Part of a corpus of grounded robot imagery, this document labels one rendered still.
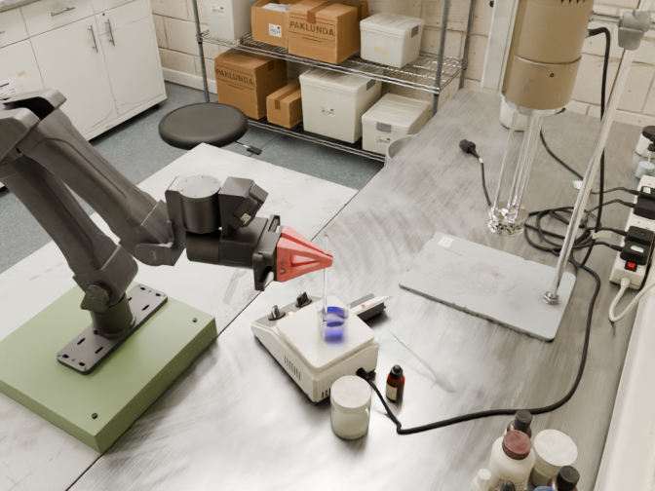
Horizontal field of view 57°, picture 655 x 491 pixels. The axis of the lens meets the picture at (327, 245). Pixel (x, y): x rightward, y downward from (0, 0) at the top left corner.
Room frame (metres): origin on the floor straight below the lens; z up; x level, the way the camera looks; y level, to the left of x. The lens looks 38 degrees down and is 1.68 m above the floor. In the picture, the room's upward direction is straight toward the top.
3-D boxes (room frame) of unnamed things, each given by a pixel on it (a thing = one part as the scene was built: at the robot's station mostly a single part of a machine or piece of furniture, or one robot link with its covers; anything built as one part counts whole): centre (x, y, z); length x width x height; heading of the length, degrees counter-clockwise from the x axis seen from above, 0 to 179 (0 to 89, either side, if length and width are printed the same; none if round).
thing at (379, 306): (0.80, -0.06, 0.92); 0.09 x 0.06 x 0.04; 123
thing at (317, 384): (0.69, 0.02, 0.94); 0.22 x 0.13 x 0.08; 36
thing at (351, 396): (0.55, -0.03, 0.94); 0.06 x 0.06 x 0.08
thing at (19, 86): (2.72, 1.53, 0.40); 0.24 x 0.01 x 0.30; 150
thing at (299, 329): (0.67, 0.00, 0.98); 0.12 x 0.12 x 0.01; 36
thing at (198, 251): (0.68, 0.17, 1.16); 0.07 x 0.06 x 0.07; 80
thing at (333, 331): (0.65, -0.01, 1.02); 0.06 x 0.05 x 0.08; 147
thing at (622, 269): (1.04, -0.67, 0.92); 0.40 x 0.06 x 0.04; 150
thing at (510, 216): (0.87, -0.32, 1.17); 0.07 x 0.07 x 0.25
